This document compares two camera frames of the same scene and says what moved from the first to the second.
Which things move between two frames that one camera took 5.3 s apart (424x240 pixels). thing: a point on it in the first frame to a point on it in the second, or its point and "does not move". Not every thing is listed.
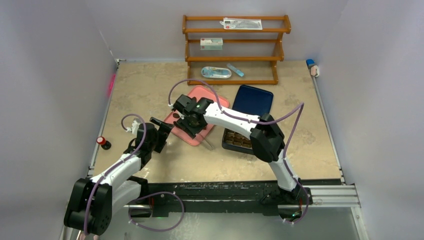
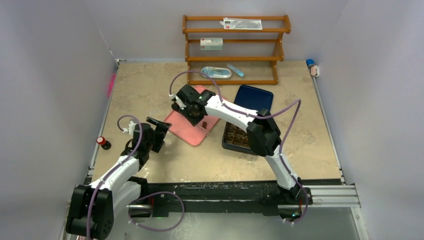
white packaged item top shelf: x=241 y=24 does not move
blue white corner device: x=314 y=68 does not move
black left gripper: x=162 y=132 does not move
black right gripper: x=185 y=120 to x=197 y=117
